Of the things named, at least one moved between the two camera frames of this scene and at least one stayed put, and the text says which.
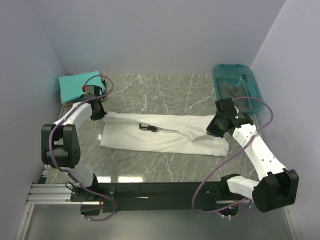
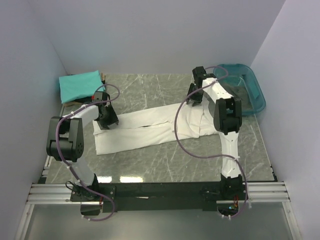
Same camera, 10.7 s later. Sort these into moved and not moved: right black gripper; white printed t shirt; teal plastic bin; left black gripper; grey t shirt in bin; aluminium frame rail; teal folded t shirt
Moved: right black gripper; left black gripper; white printed t shirt
Not moved: aluminium frame rail; grey t shirt in bin; teal plastic bin; teal folded t shirt
